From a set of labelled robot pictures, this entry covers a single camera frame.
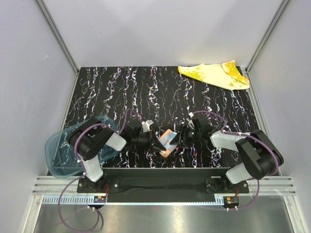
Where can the left small connector box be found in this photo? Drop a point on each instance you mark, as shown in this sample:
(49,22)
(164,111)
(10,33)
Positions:
(100,199)

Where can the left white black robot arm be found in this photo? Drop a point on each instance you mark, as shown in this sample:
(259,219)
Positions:
(90,138)

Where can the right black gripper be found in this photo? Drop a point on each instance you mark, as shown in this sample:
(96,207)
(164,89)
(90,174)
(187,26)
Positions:
(183,142)

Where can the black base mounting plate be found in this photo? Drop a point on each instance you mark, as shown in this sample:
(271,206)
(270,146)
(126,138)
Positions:
(209,180)

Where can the yellow cream towel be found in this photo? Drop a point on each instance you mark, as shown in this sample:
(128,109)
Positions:
(225,75)

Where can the orange polka dot towel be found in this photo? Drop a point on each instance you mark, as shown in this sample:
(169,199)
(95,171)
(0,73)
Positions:
(165,140)

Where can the right orange connector box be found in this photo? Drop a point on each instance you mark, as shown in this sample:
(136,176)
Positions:
(232,201)

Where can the blue transparent plastic bin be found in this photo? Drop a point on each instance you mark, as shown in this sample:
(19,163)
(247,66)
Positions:
(60,157)

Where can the left aluminium frame post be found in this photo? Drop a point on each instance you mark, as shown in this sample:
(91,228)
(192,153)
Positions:
(57,35)

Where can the right aluminium frame post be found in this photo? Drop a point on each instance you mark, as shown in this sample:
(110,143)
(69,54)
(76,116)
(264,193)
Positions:
(268,32)

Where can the aluminium frame post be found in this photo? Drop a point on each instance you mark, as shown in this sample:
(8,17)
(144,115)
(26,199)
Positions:
(268,32)
(57,35)

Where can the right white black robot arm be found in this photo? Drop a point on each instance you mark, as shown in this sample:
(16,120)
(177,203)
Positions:
(258,154)

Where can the black marbled table mat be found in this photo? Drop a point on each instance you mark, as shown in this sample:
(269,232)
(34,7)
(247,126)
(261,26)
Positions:
(164,96)

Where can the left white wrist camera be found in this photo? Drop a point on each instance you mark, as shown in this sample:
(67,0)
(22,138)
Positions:
(146,125)

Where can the aluminium front rail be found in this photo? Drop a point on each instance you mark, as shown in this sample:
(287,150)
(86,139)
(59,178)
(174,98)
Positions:
(64,191)

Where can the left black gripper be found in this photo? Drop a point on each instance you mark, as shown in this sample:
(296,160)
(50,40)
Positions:
(153,143)

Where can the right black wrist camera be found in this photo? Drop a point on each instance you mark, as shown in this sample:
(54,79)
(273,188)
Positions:
(199,123)

